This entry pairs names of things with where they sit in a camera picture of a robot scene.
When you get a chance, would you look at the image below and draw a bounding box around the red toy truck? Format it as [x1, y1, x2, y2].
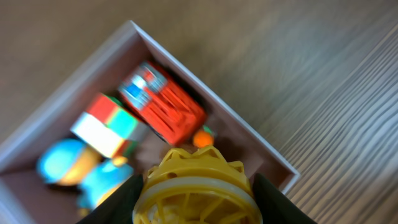
[118, 61, 206, 146]

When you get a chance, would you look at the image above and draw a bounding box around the yellow plastic wheel toy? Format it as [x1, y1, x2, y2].
[132, 146, 263, 224]

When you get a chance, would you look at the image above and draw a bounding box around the yellow toy duck blue hat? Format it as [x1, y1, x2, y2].
[37, 139, 134, 216]

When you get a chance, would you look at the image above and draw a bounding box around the small colourful puzzle cube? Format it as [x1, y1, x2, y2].
[70, 93, 150, 161]

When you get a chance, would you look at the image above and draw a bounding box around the brown plush toy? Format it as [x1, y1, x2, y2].
[176, 125, 217, 153]

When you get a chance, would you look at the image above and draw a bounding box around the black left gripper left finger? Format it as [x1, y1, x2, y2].
[76, 174, 144, 224]

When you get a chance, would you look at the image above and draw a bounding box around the white box pink interior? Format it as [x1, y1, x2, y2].
[1, 21, 300, 223]

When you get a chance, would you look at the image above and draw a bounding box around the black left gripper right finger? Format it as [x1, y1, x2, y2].
[252, 173, 317, 224]

